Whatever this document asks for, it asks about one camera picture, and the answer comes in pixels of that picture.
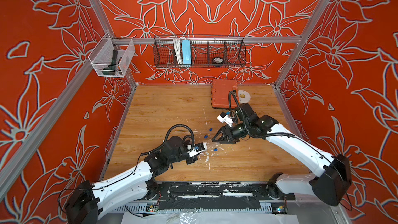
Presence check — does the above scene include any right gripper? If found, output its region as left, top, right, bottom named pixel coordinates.
left=211, top=122, right=251, bottom=145

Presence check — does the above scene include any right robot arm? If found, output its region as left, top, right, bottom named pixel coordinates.
left=211, top=91, right=352, bottom=206

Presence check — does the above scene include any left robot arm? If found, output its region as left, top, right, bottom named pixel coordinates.
left=60, top=124, right=207, bottom=224

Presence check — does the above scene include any white tape roll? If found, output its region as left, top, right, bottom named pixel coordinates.
left=238, top=90, right=251, bottom=104

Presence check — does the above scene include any orange tool case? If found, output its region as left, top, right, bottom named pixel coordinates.
left=211, top=79, right=238, bottom=109

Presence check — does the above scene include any small black device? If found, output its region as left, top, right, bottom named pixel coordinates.
left=212, top=57, right=224, bottom=67

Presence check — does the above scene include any light blue box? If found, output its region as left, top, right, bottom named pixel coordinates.
left=181, top=39, right=192, bottom=67

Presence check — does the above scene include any dark green tool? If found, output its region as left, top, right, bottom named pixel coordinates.
left=103, top=50, right=118, bottom=76

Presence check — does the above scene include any clear acrylic box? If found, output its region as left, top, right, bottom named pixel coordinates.
left=89, top=33, right=135, bottom=78

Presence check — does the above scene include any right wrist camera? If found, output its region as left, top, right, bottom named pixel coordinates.
left=217, top=112, right=234, bottom=128

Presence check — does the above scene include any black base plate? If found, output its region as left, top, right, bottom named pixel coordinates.
left=127, top=181, right=296, bottom=214

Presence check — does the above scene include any black wire basket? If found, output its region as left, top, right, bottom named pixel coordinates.
left=153, top=34, right=247, bottom=68

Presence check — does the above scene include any white cable bundle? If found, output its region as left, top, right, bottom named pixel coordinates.
left=173, top=37, right=183, bottom=66

